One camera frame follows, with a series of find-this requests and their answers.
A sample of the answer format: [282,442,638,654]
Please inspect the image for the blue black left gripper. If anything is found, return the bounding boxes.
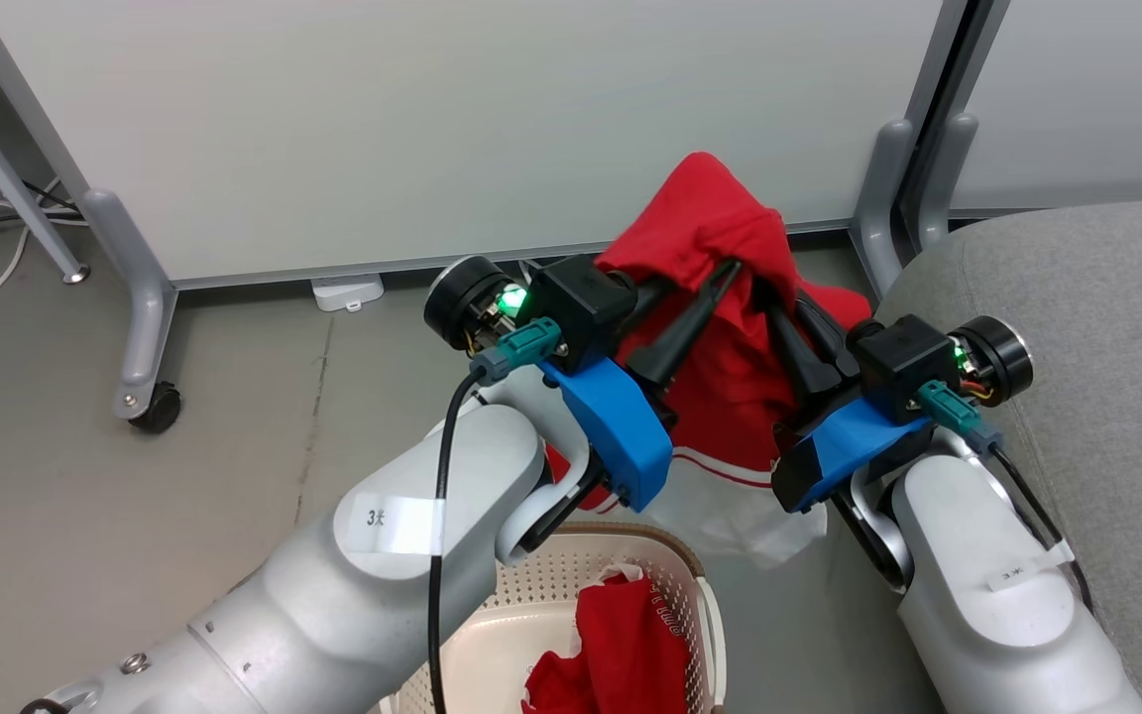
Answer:
[424,256,742,514]

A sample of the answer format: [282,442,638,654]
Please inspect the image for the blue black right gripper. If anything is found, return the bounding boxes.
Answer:
[757,290,1036,515]

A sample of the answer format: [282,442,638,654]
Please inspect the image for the red garment with white stripes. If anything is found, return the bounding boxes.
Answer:
[543,151,875,571]

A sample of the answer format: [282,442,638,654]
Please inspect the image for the plain red garment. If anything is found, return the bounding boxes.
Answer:
[521,568,698,714]

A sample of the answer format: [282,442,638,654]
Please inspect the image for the cream perforated laundry basket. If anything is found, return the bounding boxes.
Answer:
[378,523,729,714]

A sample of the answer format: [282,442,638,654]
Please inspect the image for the grey fabric sofa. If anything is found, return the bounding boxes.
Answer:
[872,198,1142,714]

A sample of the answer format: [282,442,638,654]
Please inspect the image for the large white partition panel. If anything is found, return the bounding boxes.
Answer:
[0,0,971,291]

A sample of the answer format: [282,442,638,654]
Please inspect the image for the white power adapter box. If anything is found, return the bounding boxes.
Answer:
[310,275,387,314]

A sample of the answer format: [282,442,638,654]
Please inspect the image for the narrow white partition panel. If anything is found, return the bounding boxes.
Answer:
[946,0,1142,221]

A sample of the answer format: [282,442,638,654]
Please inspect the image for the black caster wheel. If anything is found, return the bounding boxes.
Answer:
[129,382,183,435]

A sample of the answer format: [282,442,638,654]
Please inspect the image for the grey partition foot with caster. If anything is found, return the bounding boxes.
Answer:
[82,188,181,422]

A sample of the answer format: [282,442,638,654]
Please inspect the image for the grey metal table leg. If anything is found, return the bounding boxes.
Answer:
[0,59,92,287]

